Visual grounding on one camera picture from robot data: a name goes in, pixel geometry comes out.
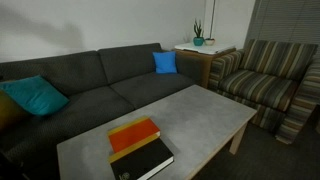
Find striped armchair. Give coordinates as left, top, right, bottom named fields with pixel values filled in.
left=208, top=38, right=320, bottom=145

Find teal potted green plant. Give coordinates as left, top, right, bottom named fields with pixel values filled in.
left=192, top=18, right=205, bottom=47

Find orange book yellow spine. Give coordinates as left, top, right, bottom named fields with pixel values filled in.
left=107, top=116, right=161, bottom=155

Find wooden side table white top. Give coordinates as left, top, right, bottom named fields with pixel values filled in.
left=173, top=42, right=237, bottom=89

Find olive yellow cushion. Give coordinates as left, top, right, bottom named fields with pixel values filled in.
left=0, top=89, right=31, bottom=133

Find blue cushion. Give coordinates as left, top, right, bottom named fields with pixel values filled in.
left=152, top=50, right=178, bottom=75

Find grey top coffee table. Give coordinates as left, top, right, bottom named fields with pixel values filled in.
left=56, top=84, right=258, bottom=180

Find dark grey fabric sofa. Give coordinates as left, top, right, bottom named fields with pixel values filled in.
left=0, top=42, right=203, bottom=180

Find small white potted plant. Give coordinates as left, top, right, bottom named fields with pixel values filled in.
left=204, top=0, right=217, bottom=47

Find grey window blinds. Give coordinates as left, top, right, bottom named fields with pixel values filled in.
left=244, top=0, right=320, bottom=59

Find teal cushion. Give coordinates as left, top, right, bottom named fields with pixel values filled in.
left=0, top=75, right=70, bottom=117

